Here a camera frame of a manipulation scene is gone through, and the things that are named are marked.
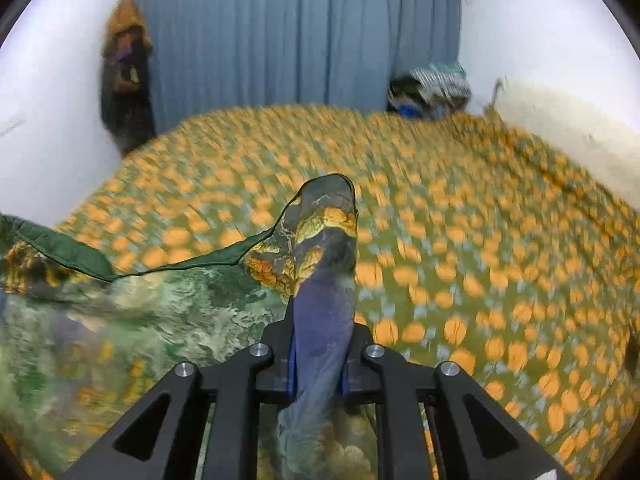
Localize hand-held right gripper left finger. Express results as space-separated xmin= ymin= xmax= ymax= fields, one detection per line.
xmin=62 ymin=319 xmax=296 ymax=480

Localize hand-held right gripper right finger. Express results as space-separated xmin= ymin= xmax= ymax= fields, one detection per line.
xmin=340 ymin=324 xmax=571 ymax=480

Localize green printed padded jacket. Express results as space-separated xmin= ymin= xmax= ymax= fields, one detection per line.
xmin=0 ymin=174 xmax=381 ymax=480

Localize pile of mixed clothes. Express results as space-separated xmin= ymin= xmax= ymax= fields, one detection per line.
xmin=387 ymin=61 xmax=472 ymax=122

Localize dark hanging clothes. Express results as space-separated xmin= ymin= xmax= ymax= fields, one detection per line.
xmin=100 ymin=0 xmax=157 ymax=157

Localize bed with orange floral quilt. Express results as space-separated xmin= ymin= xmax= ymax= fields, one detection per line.
xmin=0 ymin=102 xmax=640 ymax=480

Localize cream padded headboard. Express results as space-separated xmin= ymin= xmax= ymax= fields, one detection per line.
xmin=492 ymin=76 xmax=640 ymax=196

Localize blue curtain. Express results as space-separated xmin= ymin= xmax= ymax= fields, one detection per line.
xmin=131 ymin=0 xmax=463 ymax=133

